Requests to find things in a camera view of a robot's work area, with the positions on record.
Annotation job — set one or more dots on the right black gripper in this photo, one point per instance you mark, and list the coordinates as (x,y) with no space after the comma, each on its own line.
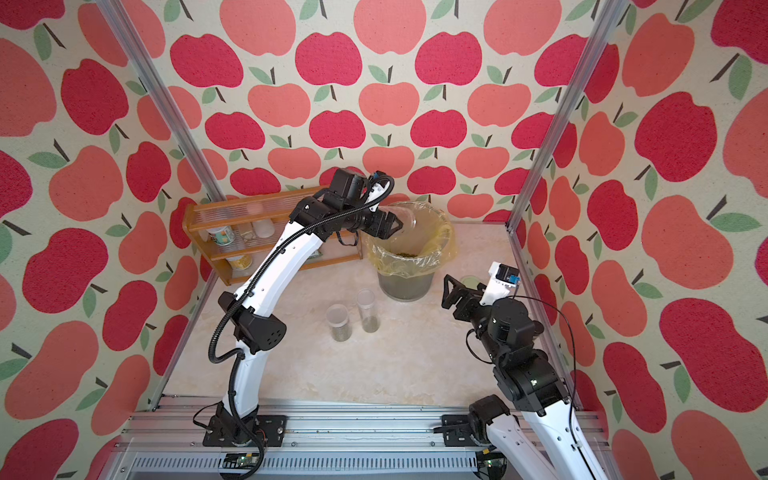
(472,301)

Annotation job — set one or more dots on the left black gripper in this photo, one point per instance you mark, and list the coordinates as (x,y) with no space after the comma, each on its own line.
(388,229)

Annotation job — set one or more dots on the green jar lid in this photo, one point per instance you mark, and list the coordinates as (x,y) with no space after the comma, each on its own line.
(470,281)

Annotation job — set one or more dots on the ribbed glass jar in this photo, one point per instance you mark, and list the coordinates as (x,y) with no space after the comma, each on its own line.
(402,217)

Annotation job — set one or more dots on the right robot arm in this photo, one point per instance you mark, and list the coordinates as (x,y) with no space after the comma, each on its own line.
(532,421)

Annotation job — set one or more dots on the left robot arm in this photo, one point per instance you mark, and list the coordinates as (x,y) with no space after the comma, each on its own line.
(249,330)

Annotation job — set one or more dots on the metal mesh trash bin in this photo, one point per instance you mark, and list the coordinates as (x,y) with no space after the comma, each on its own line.
(405,289)

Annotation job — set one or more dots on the yellow plastic bin liner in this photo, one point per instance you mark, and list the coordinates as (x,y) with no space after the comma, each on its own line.
(423,251)

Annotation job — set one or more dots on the short clear plastic jar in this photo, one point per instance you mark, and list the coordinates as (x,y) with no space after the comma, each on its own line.
(337,317)

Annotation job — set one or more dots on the white pink bottle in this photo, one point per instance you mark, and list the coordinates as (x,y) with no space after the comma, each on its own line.
(263,228)

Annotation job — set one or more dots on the yellow small can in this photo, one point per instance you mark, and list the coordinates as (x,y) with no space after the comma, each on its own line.
(240,262)

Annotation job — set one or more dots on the green white cup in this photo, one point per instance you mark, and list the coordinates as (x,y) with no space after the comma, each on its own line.
(222,236)

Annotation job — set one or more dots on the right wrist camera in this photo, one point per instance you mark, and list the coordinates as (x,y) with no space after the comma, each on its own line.
(504,280)

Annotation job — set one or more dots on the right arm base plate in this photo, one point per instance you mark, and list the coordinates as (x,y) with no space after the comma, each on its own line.
(459,430)

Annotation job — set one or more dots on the aluminium frame rail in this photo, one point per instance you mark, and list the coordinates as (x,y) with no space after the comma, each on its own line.
(323,440)

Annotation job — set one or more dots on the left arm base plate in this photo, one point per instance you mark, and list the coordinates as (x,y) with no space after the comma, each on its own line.
(223,431)

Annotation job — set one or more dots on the right aluminium corner post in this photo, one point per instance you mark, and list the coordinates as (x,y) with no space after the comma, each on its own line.
(605,25)

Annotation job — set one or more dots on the aluminium corner post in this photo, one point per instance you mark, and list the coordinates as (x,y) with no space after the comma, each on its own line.
(130,40)
(605,25)

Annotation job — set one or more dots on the left aluminium corner post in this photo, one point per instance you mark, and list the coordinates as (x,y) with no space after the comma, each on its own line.
(130,40)

